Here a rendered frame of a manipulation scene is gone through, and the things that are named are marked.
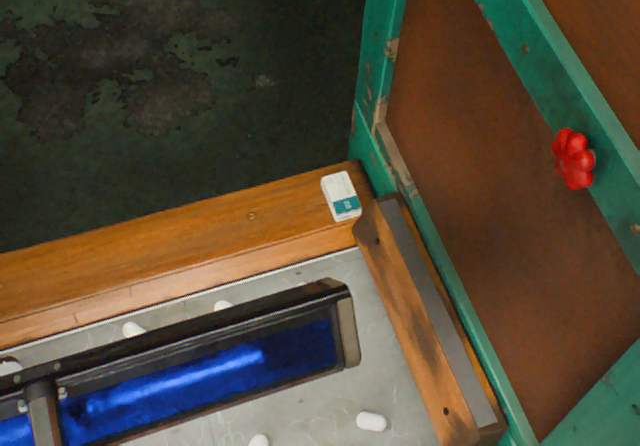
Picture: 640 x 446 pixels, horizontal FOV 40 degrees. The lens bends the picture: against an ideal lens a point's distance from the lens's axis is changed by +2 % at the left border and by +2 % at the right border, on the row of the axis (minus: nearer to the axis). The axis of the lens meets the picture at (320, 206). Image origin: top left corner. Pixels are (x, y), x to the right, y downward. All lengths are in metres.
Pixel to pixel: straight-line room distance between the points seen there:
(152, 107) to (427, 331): 1.36
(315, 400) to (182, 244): 0.26
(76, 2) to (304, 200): 1.44
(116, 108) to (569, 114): 1.68
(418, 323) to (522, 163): 0.29
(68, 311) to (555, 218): 0.61
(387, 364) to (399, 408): 0.05
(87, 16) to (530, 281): 1.79
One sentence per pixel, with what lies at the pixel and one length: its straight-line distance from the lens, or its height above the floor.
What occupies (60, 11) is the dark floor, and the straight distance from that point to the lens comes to 2.44.
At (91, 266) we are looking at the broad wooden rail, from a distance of 1.10.
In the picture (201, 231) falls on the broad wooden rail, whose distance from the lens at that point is 1.10.
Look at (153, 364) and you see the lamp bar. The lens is 0.67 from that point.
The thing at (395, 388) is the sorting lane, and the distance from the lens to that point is 1.05.
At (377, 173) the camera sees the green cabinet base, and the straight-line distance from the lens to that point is 1.11.
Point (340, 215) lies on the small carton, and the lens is 1.09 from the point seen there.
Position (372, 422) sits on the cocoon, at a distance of 1.01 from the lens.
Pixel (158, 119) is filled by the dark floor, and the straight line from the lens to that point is 2.17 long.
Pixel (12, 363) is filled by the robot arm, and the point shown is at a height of 0.89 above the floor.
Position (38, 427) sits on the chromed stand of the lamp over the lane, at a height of 1.12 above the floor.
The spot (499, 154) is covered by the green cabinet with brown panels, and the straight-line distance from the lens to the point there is 0.78.
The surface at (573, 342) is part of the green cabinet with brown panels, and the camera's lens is 0.76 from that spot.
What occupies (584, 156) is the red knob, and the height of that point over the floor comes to 1.26.
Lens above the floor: 1.72
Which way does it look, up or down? 59 degrees down
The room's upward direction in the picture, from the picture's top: 4 degrees clockwise
